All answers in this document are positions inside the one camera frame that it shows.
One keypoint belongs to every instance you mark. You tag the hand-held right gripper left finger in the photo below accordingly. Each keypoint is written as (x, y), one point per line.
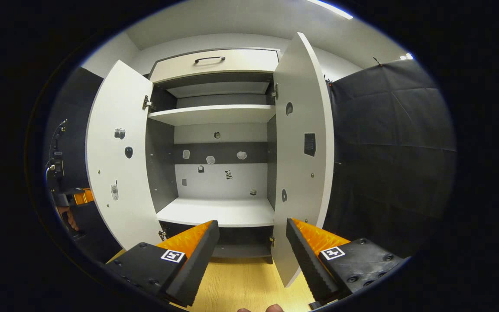
(193, 268)

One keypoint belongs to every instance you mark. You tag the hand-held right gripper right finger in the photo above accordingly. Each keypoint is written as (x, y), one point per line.
(308, 260)

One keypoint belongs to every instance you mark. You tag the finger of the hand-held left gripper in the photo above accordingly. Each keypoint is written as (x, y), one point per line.
(84, 197)

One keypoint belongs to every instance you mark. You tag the cream shoe cabinet door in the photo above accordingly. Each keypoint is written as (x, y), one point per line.
(117, 164)
(301, 182)

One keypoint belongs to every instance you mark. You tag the cream double-door shoe cabinet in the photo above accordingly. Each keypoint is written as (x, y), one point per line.
(221, 182)

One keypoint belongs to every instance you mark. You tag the white cabinet shelf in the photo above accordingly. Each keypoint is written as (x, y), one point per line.
(217, 89)
(219, 212)
(212, 115)

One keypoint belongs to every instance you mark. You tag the cream cabinet drawer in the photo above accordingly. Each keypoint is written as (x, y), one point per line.
(241, 63)

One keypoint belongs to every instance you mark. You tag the small ceiling light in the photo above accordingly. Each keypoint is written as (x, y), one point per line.
(406, 56)

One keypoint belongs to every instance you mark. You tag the long ceiling light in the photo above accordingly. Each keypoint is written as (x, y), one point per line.
(332, 8)

